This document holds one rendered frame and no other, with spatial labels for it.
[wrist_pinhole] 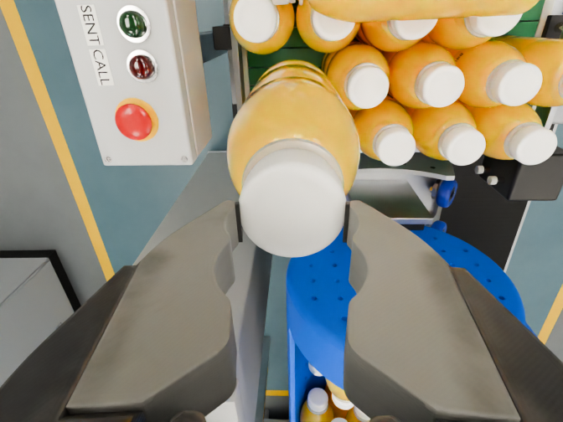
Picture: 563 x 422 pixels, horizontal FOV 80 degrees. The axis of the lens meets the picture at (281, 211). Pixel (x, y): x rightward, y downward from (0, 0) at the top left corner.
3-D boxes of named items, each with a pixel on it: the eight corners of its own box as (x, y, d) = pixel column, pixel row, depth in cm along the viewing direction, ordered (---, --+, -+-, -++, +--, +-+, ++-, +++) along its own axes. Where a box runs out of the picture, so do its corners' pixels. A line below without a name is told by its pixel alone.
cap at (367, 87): (373, 111, 35) (377, 115, 33) (339, 96, 34) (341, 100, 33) (393, 74, 33) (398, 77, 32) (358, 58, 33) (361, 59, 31)
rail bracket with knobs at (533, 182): (462, 173, 57) (493, 202, 48) (472, 131, 54) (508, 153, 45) (523, 172, 57) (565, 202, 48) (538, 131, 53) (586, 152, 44)
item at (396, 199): (343, 192, 57) (354, 234, 46) (344, 179, 55) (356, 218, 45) (404, 192, 56) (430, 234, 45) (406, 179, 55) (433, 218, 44)
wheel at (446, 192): (432, 209, 52) (446, 213, 51) (438, 182, 50) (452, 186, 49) (442, 198, 55) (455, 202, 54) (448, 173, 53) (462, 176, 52)
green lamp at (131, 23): (126, 38, 31) (119, 38, 30) (119, 10, 30) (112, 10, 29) (149, 38, 31) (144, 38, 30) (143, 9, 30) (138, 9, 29)
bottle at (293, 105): (293, 37, 27) (292, 57, 11) (351, 101, 29) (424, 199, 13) (235, 102, 29) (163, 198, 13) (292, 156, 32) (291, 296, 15)
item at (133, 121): (124, 137, 35) (119, 141, 34) (115, 102, 34) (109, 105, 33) (157, 137, 35) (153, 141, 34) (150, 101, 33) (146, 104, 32)
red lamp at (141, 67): (134, 79, 33) (129, 81, 31) (129, 54, 31) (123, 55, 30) (157, 79, 32) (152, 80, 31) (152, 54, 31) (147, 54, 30)
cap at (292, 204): (292, 126, 12) (292, 141, 10) (364, 197, 13) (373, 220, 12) (222, 196, 13) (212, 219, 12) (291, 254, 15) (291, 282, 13)
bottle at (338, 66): (353, 97, 52) (379, 131, 36) (312, 79, 51) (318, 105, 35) (377, 50, 49) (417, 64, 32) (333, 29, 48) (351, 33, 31)
